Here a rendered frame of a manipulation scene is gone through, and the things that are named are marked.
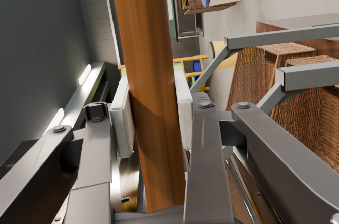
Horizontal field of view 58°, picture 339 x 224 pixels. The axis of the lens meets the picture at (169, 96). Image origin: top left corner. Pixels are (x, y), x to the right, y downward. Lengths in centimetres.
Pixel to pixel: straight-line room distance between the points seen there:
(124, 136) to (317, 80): 55
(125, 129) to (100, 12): 874
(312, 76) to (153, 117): 51
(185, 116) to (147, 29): 5
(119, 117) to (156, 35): 5
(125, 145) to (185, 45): 885
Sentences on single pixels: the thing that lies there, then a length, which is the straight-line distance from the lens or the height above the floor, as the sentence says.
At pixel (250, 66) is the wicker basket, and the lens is 182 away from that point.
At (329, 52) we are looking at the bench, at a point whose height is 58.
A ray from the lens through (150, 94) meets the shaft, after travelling 18.
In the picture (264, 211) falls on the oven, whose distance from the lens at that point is 121.
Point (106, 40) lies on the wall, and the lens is 900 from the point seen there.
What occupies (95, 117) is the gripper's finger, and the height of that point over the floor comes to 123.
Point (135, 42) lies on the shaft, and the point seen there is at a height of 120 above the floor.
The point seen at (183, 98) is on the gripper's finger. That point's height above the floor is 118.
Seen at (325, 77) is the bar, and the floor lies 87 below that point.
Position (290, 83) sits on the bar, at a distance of 65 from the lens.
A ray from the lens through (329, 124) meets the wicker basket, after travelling 130.
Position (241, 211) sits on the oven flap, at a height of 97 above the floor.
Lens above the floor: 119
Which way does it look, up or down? 1 degrees down
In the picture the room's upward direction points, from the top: 97 degrees counter-clockwise
